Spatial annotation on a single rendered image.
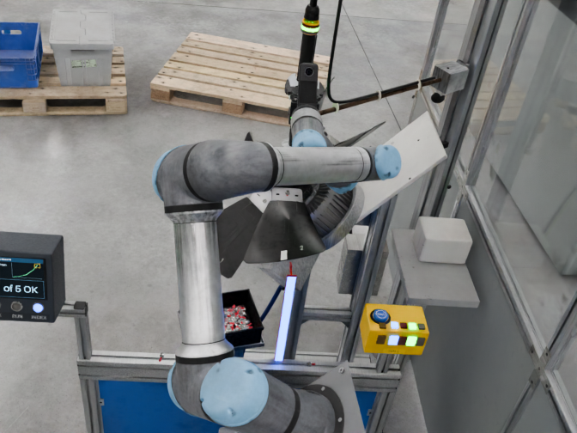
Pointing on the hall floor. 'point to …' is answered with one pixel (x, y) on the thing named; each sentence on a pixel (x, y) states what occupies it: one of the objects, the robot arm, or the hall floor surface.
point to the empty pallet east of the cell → (231, 76)
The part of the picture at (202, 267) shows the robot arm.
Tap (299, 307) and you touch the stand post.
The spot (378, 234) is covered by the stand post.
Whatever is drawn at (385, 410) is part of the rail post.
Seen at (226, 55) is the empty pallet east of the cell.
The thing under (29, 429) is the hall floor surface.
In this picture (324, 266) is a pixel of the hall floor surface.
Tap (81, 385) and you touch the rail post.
